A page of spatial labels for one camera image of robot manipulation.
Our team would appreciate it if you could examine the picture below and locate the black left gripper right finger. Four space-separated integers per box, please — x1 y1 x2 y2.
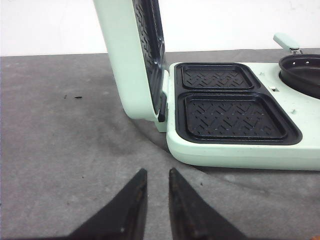
168 168 247 240

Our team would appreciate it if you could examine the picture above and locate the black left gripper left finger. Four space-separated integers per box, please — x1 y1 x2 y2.
69 168 148 240

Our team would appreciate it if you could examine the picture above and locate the mint green breakfast maker lid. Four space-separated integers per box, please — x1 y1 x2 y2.
94 0 167 123

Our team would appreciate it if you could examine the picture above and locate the mint green breakfast maker base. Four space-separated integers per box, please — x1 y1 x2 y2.
164 62 320 171

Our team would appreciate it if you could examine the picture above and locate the grey table cloth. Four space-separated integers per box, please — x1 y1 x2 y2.
0 54 320 240

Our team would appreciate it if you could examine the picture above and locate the small black frying pan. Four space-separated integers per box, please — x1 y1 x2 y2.
273 32 320 99

